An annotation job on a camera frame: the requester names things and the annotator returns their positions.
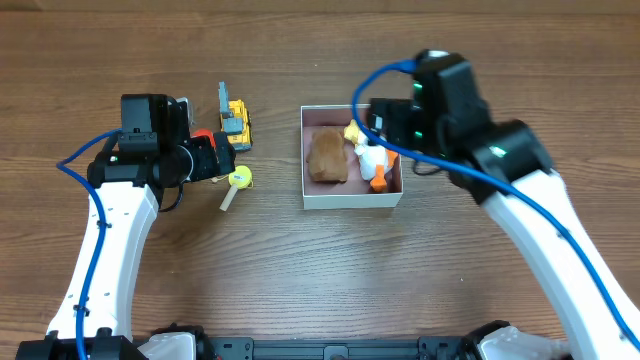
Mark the red grey toy ball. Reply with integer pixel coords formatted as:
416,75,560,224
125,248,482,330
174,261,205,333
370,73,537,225
191,129,216,148

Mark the yellow toy excavator truck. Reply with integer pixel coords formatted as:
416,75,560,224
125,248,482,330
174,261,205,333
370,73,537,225
218,82,253,152

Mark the white plush duck toy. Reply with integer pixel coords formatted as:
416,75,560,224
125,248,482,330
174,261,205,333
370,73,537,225
344,119,398,193

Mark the brown plush bear toy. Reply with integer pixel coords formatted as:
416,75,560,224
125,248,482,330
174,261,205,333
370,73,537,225
307,127,348,183

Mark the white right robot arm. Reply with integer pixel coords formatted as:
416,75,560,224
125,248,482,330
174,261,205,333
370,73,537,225
352,50,639,359

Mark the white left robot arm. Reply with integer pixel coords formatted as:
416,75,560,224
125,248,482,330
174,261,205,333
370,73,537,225
16,94,235,359

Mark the yellow wooden rattle drum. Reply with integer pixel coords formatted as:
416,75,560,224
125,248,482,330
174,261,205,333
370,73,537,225
211,165,253,212

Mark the white box pink interior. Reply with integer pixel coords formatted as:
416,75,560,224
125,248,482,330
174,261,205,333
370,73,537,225
300,105,403,210

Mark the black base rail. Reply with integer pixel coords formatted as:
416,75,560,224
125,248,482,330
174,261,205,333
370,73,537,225
210,336,461,360

